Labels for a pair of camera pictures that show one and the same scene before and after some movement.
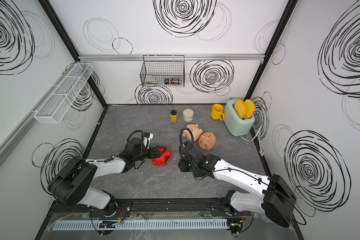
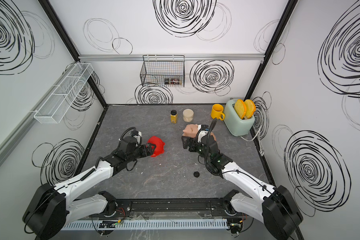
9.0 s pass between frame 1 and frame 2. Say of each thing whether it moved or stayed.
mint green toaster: stayed
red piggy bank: moved
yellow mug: stayed
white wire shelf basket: stayed
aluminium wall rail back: stayed
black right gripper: moved
